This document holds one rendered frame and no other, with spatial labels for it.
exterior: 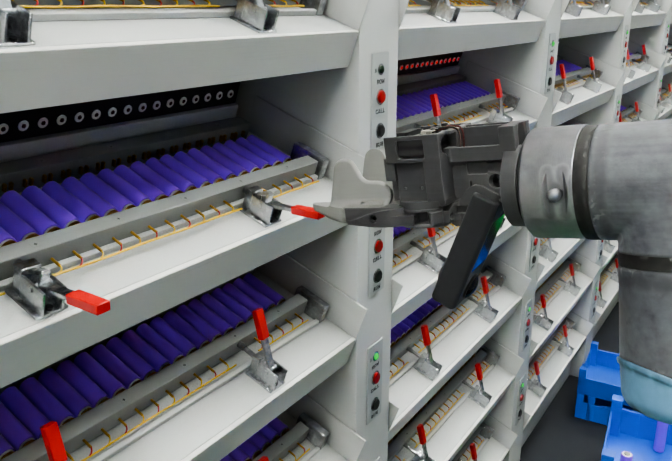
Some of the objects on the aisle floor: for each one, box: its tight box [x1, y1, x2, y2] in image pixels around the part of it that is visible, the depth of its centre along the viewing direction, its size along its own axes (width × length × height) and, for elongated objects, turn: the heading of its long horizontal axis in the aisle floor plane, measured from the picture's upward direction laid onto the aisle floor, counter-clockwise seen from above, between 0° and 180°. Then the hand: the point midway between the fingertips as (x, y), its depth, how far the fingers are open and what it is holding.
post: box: [236, 0, 400, 461], centre depth 96 cm, size 20×9×181 cm, turn 56°
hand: (335, 209), depth 68 cm, fingers open, 3 cm apart
